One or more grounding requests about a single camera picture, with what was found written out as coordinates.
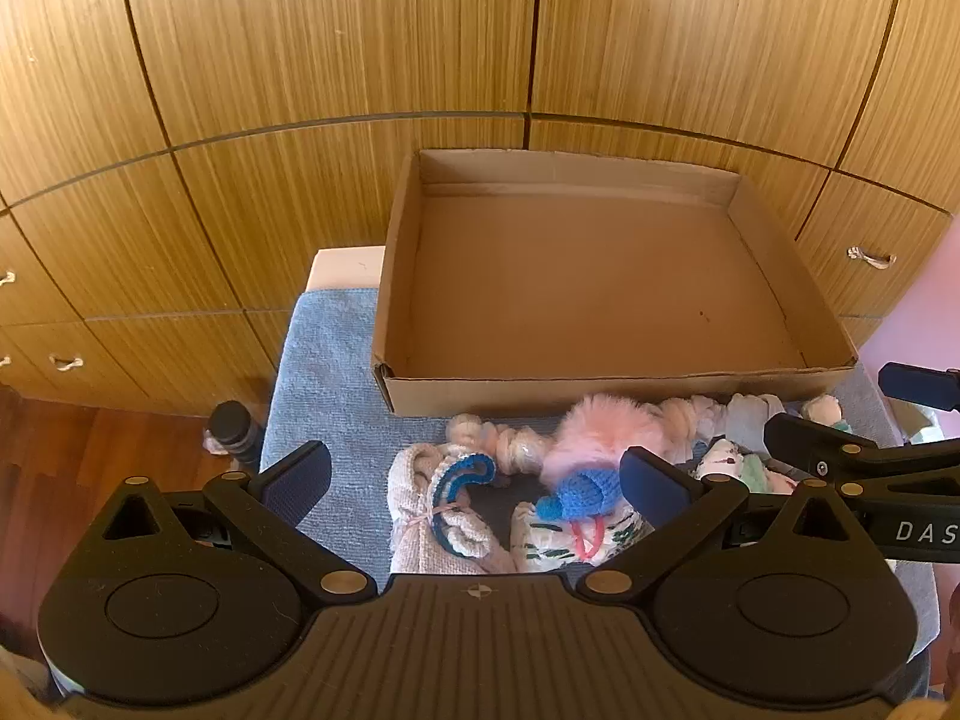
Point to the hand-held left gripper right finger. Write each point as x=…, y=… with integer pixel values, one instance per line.
x=660, y=487

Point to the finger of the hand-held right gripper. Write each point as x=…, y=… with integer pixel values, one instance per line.
x=799, y=439
x=919, y=386

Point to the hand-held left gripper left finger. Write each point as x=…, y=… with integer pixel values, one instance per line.
x=300, y=480

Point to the white teal sock bundle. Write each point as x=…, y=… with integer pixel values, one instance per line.
x=821, y=409

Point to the white dotted bundle teal band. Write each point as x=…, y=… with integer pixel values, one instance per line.
x=724, y=461

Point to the pink fluffy sock bundle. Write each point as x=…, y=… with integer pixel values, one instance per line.
x=592, y=435

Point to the white sock bundle blue trim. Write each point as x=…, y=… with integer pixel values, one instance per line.
x=420, y=510

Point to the small green striped sock bundle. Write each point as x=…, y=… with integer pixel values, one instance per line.
x=547, y=547

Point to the pale pink sock bundle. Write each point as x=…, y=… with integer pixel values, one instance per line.
x=517, y=450

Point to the cardboard box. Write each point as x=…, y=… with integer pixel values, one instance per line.
x=600, y=277

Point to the blue towel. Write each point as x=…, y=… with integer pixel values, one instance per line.
x=330, y=397

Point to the white table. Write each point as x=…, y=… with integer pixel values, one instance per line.
x=341, y=270

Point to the wooden wardrobe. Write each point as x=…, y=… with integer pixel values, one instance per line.
x=300, y=52

